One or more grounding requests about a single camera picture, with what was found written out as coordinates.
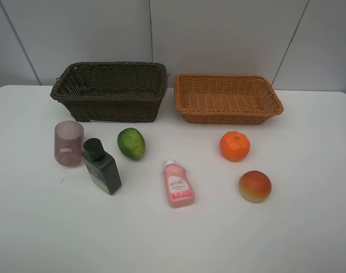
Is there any green mango fruit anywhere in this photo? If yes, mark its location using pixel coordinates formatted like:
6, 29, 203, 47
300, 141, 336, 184
117, 127, 145, 160

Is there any translucent purple plastic cup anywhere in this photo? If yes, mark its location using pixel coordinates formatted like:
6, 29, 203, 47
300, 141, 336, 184
54, 121, 84, 167

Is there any light brown wicker basket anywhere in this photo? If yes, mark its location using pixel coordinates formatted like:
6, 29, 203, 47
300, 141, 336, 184
174, 73, 284, 125

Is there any dark green bottle black cap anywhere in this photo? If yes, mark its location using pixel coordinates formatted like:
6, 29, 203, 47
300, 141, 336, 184
82, 138, 122, 195

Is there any dark brown wicker basket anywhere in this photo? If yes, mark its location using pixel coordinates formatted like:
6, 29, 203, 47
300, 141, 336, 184
51, 61, 168, 123

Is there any pink bottle white cap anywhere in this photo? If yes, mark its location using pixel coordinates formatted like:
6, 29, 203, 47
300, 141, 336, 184
162, 159, 195, 208

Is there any orange tangerine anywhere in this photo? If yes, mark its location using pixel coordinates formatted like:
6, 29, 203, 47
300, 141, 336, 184
219, 131, 251, 162

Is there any red yellow peach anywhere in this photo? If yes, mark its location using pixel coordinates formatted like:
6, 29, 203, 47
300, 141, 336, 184
239, 171, 272, 204

